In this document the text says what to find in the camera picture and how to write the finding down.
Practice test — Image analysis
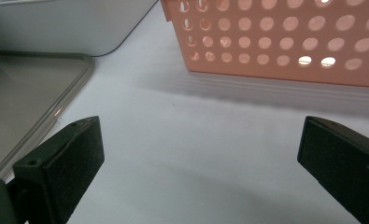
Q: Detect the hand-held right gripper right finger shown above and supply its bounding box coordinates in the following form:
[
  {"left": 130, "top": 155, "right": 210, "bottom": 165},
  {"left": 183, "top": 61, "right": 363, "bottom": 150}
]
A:
[{"left": 297, "top": 116, "right": 369, "bottom": 224}]

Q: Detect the white compartment storage box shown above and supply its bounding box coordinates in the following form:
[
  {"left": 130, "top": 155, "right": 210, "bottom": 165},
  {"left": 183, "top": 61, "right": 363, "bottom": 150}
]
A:
[{"left": 0, "top": 0, "right": 159, "bottom": 58}]

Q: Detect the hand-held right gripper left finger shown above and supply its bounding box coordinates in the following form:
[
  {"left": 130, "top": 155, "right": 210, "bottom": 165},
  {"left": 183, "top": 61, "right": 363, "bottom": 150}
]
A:
[{"left": 12, "top": 116, "right": 106, "bottom": 224}]

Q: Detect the pink perforated plastic basket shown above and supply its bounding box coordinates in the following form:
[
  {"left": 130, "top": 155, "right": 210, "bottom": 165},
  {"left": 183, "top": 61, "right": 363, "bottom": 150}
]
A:
[{"left": 160, "top": 0, "right": 369, "bottom": 89}]

